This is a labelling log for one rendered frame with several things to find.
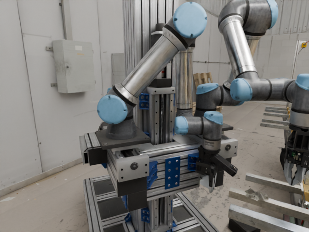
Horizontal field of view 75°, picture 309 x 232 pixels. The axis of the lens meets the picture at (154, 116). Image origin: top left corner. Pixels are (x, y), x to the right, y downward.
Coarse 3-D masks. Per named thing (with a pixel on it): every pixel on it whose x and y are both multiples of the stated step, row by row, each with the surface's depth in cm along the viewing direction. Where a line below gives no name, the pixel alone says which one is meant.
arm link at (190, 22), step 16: (176, 16) 66; (192, 16) 66; (176, 32) 68; (192, 32) 67; (160, 48) 71; (176, 48) 72; (144, 64) 73; (160, 64) 73; (128, 80) 75; (144, 80) 74; (112, 96) 73; (128, 96) 74; (112, 112) 74; (128, 112) 79
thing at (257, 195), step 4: (248, 192) 81; (252, 192) 80; (256, 192) 79; (260, 192) 80; (248, 196) 79; (252, 196) 78; (256, 196) 78; (260, 196) 78; (264, 196) 78; (256, 200) 77
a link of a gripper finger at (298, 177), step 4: (296, 164) 66; (300, 168) 64; (304, 168) 64; (296, 172) 66; (300, 172) 64; (304, 172) 64; (296, 176) 66; (300, 176) 63; (292, 180) 67; (296, 180) 66; (300, 180) 62; (292, 184) 67
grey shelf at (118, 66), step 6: (114, 54) 302; (120, 54) 294; (114, 60) 304; (120, 60) 297; (114, 66) 307; (120, 66) 299; (114, 72) 309; (120, 72) 301; (114, 78) 312; (120, 78) 304
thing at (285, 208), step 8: (232, 192) 83; (240, 192) 82; (240, 200) 82; (248, 200) 80; (264, 200) 77; (272, 200) 77; (272, 208) 76; (280, 208) 74; (288, 208) 73; (296, 208) 73; (296, 216) 72; (304, 216) 71
